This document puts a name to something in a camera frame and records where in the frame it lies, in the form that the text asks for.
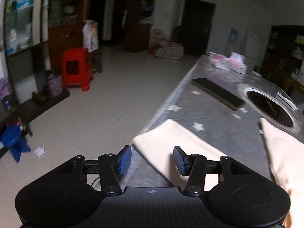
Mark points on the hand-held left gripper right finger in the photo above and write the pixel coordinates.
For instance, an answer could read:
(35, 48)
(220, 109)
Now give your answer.
(180, 160)

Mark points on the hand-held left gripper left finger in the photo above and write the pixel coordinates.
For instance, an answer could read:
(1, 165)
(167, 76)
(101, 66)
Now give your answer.
(124, 160)

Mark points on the grey star-print tablecloth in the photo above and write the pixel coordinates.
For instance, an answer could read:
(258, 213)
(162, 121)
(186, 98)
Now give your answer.
(213, 114)

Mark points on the black phone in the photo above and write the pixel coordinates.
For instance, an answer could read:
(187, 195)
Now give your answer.
(218, 92)

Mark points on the crumpled white paper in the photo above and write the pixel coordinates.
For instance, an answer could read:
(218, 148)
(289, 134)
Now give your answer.
(40, 151)

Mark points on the small wooden stool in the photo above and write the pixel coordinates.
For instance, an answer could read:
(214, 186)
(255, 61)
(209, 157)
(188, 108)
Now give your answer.
(97, 61)

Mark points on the round black induction cooker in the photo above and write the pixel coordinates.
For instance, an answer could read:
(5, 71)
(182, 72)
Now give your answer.
(268, 106)

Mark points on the red plastic stool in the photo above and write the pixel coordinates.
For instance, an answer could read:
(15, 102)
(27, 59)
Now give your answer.
(77, 68)

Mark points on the patterned waste bin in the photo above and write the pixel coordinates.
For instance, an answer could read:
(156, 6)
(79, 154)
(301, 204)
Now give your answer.
(55, 84)

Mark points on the small pink tissue pack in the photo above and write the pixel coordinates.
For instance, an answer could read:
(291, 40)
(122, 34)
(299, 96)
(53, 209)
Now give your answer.
(219, 61)

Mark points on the white pink tissue box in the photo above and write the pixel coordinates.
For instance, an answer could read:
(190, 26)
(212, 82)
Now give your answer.
(238, 64)

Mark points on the blue cloth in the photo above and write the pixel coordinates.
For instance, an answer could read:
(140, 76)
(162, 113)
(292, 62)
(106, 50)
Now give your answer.
(14, 140)

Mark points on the pink floral bag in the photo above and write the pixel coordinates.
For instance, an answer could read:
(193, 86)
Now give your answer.
(166, 47)

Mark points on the white orange sack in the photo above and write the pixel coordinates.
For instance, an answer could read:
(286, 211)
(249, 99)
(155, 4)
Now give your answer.
(90, 36)

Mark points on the white water dispenser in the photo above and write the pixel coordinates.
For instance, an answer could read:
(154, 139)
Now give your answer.
(233, 40)

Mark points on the tall wooden shelf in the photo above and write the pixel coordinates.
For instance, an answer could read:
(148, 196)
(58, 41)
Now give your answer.
(137, 28)

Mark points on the dark wooden door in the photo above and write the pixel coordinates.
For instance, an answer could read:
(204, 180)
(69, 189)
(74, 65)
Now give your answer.
(198, 26)

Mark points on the wooden display cabinet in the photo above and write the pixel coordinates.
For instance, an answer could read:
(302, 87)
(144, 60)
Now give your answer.
(64, 38)

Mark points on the wooden desk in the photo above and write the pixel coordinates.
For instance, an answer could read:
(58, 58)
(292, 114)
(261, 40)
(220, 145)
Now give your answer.
(294, 84)

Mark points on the white refrigerator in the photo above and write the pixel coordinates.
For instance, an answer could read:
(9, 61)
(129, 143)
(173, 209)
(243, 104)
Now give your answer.
(253, 44)

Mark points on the dark wooden bookshelf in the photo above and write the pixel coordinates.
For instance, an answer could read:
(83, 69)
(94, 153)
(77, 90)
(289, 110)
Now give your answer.
(285, 52)

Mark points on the glass-front cabinet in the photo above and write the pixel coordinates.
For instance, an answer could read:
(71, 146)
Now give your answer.
(19, 28)

